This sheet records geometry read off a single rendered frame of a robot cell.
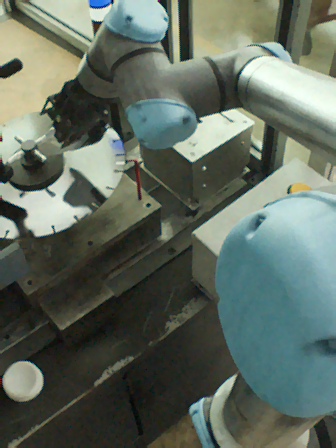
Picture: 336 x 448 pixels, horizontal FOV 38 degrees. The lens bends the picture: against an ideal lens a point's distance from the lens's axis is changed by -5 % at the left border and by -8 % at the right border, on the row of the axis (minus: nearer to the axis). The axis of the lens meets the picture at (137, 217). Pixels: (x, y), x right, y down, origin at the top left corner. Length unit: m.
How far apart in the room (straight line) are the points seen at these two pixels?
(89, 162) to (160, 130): 0.36
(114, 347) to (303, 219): 0.70
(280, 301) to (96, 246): 0.69
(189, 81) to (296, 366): 0.42
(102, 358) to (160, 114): 0.49
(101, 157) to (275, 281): 0.70
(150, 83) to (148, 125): 0.05
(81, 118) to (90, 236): 0.25
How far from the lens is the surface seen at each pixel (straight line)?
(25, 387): 0.91
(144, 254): 1.01
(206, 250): 0.85
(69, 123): 0.77
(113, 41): 0.64
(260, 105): 0.56
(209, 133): 1.03
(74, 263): 0.91
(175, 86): 0.60
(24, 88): 1.50
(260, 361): 0.29
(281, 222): 0.25
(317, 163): 1.02
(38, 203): 0.87
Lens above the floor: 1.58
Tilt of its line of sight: 50 degrees down
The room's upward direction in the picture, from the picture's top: 7 degrees counter-clockwise
